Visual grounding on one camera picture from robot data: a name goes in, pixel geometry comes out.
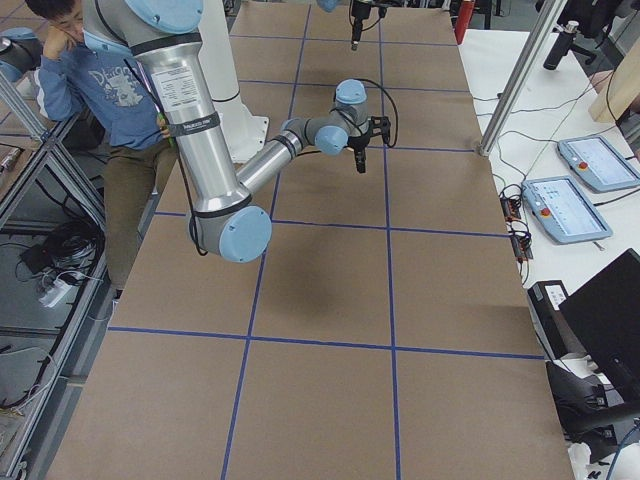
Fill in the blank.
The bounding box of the white power strip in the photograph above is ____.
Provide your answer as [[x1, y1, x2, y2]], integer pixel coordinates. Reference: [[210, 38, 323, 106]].
[[39, 279, 71, 308]]

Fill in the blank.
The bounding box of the aluminium frame side table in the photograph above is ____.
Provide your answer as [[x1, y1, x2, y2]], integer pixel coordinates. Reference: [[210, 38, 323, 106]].
[[1, 72, 110, 479]]

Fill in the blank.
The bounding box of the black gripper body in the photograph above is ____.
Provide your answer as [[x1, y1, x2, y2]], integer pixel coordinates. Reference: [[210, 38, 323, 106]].
[[349, 1, 372, 51], [347, 116, 389, 174]]

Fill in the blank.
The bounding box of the black monitor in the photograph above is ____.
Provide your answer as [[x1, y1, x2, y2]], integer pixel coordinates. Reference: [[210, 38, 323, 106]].
[[560, 248, 639, 401]]

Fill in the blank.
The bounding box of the seated person's hand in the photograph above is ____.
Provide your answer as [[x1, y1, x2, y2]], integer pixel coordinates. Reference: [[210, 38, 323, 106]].
[[43, 25, 76, 60]]

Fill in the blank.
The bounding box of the wooden board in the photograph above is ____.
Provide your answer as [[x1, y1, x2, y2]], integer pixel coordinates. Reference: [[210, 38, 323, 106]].
[[589, 41, 639, 122]]

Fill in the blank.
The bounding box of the blue teach pendant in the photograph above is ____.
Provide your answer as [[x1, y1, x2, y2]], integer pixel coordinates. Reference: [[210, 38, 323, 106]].
[[557, 135, 639, 193], [522, 176, 613, 244]]

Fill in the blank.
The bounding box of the near blue teach pendant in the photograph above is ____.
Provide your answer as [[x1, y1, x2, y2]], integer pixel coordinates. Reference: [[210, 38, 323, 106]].
[[522, 176, 613, 244]]

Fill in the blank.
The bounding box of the grey aluminium frame post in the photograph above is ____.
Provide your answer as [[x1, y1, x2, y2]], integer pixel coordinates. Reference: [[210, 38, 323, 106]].
[[477, 0, 567, 157]]

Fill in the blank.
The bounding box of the green pen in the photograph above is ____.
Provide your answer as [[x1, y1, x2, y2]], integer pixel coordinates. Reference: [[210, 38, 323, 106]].
[[156, 113, 175, 147]]

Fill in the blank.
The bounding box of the seated person blue hoodie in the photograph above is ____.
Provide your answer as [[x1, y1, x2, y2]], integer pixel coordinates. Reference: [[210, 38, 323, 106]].
[[27, 1, 177, 295]]

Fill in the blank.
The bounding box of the orange black cable hub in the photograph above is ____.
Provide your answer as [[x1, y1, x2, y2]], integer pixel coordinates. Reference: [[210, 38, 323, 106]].
[[500, 195, 533, 264]]

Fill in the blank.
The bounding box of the bundle of black cables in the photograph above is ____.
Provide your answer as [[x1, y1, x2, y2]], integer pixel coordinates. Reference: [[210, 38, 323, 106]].
[[14, 219, 106, 286]]

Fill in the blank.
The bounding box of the red cylinder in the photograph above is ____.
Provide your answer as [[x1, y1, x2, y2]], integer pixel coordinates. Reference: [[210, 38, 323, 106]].
[[454, 0, 475, 45]]

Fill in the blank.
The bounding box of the black box top right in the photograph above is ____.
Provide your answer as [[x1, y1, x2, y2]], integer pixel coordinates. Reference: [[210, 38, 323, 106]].
[[527, 280, 585, 359]]

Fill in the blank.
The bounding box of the far blue teach pendant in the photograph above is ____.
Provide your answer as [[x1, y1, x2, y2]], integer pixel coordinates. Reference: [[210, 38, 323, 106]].
[[557, 135, 639, 193]]

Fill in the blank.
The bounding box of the black monitor arm base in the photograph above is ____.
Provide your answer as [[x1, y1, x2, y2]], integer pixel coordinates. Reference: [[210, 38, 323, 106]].
[[546, 362, 639, 463]]

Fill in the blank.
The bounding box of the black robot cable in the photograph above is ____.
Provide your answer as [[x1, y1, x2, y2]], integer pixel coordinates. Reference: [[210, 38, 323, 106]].
[[362, 77, 400, 149]]

